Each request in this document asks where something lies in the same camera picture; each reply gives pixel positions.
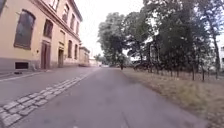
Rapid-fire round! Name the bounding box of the dry grass verge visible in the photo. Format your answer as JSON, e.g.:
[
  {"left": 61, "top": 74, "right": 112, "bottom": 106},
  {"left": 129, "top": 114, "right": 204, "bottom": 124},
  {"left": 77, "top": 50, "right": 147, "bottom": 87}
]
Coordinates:
[{"left": 121, "top": 67, "right": 224, "bottom": 128}]

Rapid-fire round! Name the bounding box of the grey asphalt road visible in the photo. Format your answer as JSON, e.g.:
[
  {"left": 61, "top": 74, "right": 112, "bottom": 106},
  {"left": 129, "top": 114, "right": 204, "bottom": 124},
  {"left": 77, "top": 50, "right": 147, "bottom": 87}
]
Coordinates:
[{"left": 9, "top": 67, "right": 210, "bottom": 128}]

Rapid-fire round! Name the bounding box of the fence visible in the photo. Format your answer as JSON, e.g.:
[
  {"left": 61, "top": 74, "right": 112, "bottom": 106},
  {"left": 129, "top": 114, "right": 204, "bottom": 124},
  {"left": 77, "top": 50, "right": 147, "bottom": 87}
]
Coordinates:
[{"left": 133, "top": 60, "right": 224, "bottom": 83}]

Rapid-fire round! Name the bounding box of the pale building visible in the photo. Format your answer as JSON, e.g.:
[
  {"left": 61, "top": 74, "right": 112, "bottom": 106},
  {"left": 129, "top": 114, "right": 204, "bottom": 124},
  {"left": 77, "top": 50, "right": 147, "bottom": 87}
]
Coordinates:
[{"left": 89, "top": 58, "right": 102, "bottom": 67}]

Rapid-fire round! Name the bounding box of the row of trees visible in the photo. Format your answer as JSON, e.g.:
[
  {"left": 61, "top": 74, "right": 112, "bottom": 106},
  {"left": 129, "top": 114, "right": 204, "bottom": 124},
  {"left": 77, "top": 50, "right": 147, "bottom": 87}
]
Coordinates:
[{"left": 96, "top": 0, "right": 224, "bottom": 83}]

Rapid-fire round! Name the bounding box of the cobblestone strip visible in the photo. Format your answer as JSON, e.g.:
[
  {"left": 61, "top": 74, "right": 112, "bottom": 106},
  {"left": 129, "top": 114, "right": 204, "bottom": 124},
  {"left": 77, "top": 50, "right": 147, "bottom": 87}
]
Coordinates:
[{"left": 0, "top": 69, "right": 97, "bottom": 128}]

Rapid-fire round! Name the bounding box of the grey asphalt pavement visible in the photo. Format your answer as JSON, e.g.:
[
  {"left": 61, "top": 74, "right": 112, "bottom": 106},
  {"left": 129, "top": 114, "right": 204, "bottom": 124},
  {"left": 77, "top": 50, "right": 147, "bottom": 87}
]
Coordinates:
[{"left": 0, "top": 66, "right": 100, "bottom": 106}]

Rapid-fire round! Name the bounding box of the small yellow building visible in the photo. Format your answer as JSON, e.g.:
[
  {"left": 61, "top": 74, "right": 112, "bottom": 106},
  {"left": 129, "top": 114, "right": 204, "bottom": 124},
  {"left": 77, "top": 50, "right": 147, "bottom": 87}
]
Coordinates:
[{"left": 78, "top": 45, "right": 92, "bottom": 67}]

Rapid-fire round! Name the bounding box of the large yellow building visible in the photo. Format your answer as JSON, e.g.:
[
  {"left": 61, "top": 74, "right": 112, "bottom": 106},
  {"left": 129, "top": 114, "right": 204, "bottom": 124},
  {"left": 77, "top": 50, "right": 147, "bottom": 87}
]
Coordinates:
[{"left": 0, "top": 0, "right": 84, "bottom": 73}]

